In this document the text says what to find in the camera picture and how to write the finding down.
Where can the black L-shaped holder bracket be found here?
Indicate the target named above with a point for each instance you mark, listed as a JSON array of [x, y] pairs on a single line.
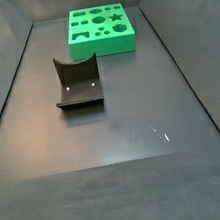
[[78, 76]]

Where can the green shape sorter block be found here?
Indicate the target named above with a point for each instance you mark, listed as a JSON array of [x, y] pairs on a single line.
[[102, 30]]

